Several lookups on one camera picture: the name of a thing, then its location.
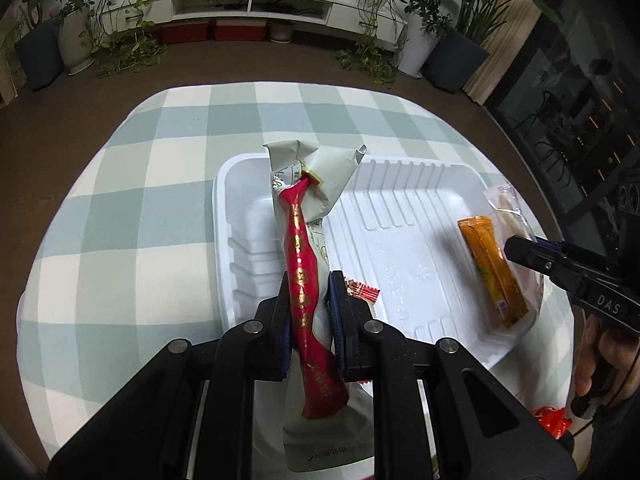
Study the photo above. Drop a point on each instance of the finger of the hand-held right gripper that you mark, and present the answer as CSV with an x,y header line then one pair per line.
x,y
552,247
525,255

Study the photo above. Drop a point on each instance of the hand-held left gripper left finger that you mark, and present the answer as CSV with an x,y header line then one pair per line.
x,y
286,340

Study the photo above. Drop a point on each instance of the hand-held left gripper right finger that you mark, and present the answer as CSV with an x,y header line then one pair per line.
x,y
336,320

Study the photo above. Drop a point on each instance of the clear bread packet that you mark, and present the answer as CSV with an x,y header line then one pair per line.
x,y
507,205

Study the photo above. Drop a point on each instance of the long red snack packet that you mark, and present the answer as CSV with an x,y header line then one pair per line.
x,y
302,260

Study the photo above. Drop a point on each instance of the white plastic tray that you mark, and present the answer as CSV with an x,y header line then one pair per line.
x,y
400,240

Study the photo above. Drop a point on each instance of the white snack pouch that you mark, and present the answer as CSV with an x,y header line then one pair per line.
x,y
320,170

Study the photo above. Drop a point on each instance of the person's right hand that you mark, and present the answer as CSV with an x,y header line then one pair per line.
x,y
617,345

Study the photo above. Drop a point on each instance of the small red candy wrapper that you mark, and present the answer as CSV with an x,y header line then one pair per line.
x,y
364,292

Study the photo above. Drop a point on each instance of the dark glass door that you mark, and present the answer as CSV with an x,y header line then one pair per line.
x,y
575,85

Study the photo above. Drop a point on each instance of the crinkled red wrapper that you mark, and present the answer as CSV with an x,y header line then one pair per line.
x,y
550,422

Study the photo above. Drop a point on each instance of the beige curtain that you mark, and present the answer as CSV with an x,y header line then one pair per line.
x,y
505,45

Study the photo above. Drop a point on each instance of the green white checkered tablecloth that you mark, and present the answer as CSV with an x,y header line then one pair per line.
x,y
125,210

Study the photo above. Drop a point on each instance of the large plant in dark pot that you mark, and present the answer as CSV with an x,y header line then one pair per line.
x,y
455,60

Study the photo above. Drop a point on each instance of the plant in tall white pot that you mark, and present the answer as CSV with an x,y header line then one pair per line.
x,y
417,50

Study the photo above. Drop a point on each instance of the small white pot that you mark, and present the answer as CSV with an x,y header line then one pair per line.
x,y
281,31

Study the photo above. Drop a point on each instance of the red storage box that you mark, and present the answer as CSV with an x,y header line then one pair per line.
x,y
240,30
185,33

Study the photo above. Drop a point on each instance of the white television cabinet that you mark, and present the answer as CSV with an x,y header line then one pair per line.
x,y
280,2

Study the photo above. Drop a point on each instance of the plant in white ribbed pot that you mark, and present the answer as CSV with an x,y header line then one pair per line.
x,y
75,40

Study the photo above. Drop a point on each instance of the plant in dark square pot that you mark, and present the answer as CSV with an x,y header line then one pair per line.
x,y
40,55

